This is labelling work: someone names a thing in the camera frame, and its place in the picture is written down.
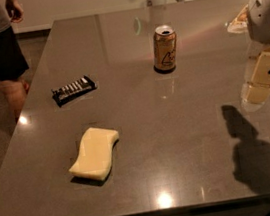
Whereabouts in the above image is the black snack bar wrapper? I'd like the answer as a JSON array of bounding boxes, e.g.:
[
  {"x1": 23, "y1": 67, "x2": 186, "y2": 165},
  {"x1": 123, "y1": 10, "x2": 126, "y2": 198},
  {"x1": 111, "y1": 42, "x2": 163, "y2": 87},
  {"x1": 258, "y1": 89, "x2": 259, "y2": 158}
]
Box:
[{"x1": 52, "y1": 75, "x2": 97, "y2": 107}]

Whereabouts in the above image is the orange soda can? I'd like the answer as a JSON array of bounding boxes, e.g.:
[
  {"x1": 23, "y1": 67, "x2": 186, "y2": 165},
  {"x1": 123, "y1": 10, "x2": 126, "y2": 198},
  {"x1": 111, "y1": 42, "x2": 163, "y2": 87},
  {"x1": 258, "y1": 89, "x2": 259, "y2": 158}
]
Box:
[{"x1": 153, "y1": 24, "x2": 177, "y2": 73}]

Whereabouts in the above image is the yellow sponge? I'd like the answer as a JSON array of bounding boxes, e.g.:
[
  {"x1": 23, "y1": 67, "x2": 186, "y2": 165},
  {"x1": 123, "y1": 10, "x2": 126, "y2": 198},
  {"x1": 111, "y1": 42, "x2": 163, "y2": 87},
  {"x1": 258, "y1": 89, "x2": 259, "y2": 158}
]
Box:
[{"x1": 69, "y1": 127, "x2": 119, "y2": 181}]

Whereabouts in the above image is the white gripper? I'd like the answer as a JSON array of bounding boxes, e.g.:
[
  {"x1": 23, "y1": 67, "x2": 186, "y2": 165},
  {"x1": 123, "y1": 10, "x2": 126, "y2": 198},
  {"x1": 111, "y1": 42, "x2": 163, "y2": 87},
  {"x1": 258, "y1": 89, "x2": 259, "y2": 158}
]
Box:
[{"x1": 227, "y1": 0, "x2": 270, "y2": 112}]

